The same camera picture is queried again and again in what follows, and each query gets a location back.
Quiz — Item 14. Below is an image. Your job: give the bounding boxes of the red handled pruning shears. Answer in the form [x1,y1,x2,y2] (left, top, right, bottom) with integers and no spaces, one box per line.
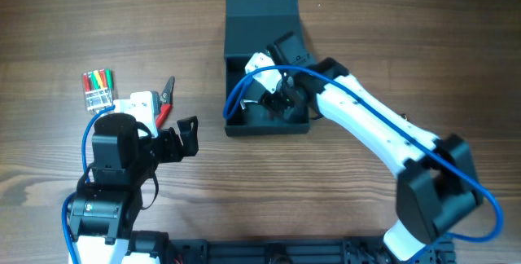
[155,76,175,129]

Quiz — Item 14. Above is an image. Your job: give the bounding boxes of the chrome socket wrench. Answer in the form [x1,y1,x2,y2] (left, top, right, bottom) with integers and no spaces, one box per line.
[239,99,259,112]

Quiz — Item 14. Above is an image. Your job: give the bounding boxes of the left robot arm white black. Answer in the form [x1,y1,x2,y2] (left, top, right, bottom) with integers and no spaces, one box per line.
[62,113,199,263]

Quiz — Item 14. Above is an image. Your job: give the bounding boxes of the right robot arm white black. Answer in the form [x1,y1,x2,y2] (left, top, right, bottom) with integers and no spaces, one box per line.
[223,33,484,263]

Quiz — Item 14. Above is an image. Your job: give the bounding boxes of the dark green open box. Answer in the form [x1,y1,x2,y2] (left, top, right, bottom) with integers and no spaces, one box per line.
[224,0,313,137]

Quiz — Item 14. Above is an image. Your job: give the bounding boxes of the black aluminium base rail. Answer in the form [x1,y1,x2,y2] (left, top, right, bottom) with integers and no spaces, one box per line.
[134,235,457,264]

